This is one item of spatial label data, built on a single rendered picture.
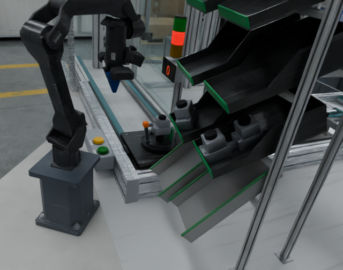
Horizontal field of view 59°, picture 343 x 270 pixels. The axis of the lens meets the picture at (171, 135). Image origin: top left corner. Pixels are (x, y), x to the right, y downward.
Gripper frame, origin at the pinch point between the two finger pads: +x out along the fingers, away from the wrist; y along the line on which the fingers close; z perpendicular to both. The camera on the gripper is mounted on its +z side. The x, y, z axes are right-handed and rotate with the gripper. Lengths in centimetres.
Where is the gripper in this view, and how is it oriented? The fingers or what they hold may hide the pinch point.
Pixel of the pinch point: (114, 81)
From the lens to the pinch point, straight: 96.0
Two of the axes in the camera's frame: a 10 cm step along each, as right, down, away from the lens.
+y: -4.0, -5.0, 7.7
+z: 9.1, -1.0, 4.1
